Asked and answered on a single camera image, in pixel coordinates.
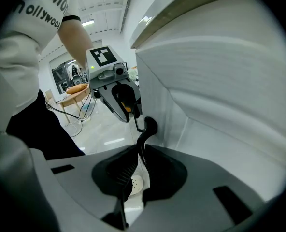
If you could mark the white cabinet door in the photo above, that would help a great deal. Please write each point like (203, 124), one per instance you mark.
(218, 93)

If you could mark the white printed t-shirt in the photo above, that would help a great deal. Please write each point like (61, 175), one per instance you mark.
(22, 45)

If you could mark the person's left forearm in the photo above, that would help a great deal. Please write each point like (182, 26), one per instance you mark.
(75, 40)

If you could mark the black trousers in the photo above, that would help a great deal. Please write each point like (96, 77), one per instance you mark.
(41, 132)

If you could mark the dark glass window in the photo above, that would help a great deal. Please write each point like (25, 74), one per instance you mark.
(61, 76)

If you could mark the white perforated floor drain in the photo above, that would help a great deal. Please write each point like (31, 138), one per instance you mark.
(137, 184)

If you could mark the pale plush toy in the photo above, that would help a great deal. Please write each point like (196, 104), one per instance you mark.
(134, 75)

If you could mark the ceiling light panel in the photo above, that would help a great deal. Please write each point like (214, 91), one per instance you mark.
(88, 22)

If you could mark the wooden table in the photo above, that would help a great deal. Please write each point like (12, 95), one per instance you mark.
(73, 99)

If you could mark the orange cushion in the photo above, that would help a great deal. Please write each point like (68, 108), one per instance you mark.
(76, 88)

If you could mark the wooden chair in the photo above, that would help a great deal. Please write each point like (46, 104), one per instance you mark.
(50, 98)

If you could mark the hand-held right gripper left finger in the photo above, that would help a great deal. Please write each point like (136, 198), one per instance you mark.
(85, 185)

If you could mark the white sink countertop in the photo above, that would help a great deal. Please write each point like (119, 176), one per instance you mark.
(162, 11)

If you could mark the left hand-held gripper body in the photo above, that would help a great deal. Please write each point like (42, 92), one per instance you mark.
(97, 69)

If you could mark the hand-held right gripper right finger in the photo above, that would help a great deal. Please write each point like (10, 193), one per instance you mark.
(193, 178)

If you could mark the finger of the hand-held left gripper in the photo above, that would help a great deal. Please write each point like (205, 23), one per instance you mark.
(137, 98)
(114, 105)

